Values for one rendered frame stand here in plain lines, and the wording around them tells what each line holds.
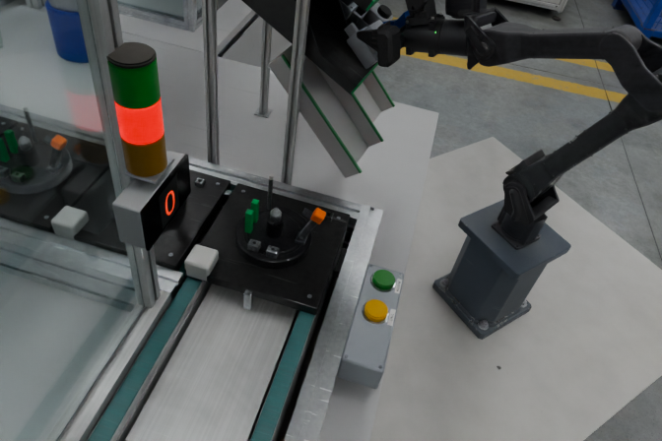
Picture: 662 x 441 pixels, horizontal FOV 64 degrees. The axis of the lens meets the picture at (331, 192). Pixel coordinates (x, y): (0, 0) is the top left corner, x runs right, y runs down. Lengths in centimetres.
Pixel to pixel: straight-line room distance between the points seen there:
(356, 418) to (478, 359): 26
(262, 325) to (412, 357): 28
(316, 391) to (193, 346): 22
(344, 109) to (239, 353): 57
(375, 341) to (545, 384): 35
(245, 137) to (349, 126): 34
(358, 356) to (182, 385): 28
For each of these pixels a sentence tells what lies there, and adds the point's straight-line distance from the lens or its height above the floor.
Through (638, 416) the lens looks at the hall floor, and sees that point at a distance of 233.
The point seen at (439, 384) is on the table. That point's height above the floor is 86.
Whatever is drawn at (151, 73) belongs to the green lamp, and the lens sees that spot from 62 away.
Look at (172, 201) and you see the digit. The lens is 75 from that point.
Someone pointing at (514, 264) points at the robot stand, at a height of 106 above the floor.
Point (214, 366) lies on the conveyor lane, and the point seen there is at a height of 92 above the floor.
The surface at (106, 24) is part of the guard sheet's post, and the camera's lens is 61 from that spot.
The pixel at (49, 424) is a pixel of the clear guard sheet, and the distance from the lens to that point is 81.
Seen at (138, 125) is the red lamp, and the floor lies 134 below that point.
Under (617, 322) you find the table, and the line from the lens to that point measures 127.
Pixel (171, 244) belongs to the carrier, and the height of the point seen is 97.
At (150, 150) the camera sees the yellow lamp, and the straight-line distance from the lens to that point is 67.
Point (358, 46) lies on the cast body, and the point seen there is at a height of 126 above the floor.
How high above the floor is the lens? 172
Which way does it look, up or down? 42 degrees down
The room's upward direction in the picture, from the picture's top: 10 degrees clockwise
